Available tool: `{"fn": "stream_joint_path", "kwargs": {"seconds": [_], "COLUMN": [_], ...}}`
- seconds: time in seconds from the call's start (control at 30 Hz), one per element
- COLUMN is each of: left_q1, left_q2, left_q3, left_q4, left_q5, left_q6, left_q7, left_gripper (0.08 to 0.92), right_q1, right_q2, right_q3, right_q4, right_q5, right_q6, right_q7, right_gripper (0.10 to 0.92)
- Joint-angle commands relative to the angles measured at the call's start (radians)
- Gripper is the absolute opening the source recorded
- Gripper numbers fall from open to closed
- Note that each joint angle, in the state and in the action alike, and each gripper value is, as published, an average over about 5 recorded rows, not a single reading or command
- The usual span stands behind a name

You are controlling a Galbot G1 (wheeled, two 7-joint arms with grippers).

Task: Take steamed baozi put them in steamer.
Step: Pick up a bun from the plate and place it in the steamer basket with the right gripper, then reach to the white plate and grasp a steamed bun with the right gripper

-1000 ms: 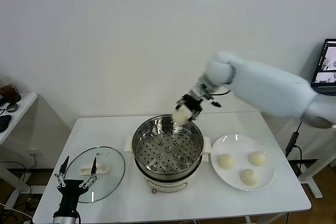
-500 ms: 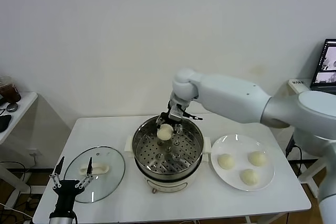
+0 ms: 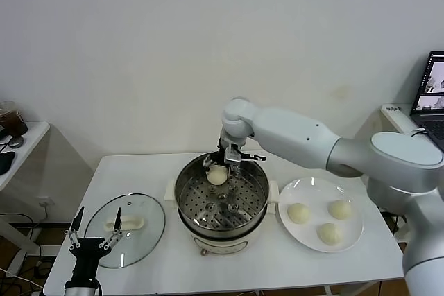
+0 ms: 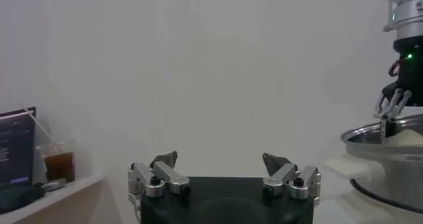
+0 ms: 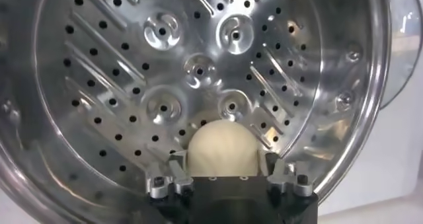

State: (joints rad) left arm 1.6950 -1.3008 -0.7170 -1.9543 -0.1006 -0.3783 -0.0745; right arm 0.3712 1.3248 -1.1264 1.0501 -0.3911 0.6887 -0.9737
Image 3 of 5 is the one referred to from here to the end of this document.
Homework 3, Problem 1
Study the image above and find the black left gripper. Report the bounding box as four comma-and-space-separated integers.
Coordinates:
65, 205, 123, 282

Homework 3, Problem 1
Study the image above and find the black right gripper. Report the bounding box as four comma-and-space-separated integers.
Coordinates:
203, 136, 241, 188

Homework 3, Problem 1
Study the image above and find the white steamed baozi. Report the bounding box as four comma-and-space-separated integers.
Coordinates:
328, 199, 353, 220
206, 165, 230, 186
287, 202, 311, 225
316, 223, 343, 245

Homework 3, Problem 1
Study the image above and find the glass lid with white handle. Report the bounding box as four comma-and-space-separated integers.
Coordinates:
84, 192, 167, 269

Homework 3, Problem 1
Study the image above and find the stainless steel steamer basket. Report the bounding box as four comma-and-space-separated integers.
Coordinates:
174, 151, 270, 238

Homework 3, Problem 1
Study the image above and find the white side desk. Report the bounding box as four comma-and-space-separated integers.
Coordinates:
0, 121, 52, 278

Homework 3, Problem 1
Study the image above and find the plastic cup of iced tea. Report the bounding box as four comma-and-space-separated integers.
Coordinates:
0, 101, 28, 137

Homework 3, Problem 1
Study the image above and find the white round plate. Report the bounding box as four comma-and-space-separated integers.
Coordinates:
277, 177, 364, 254

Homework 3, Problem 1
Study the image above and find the white desk with laptop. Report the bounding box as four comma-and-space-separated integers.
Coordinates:
379, 103, 422, 136

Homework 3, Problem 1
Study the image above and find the dark grey laptop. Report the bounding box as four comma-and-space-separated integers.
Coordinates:
409, 51, 444, 151

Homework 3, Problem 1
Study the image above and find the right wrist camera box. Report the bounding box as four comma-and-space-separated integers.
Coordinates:
224, 146, 268, 166

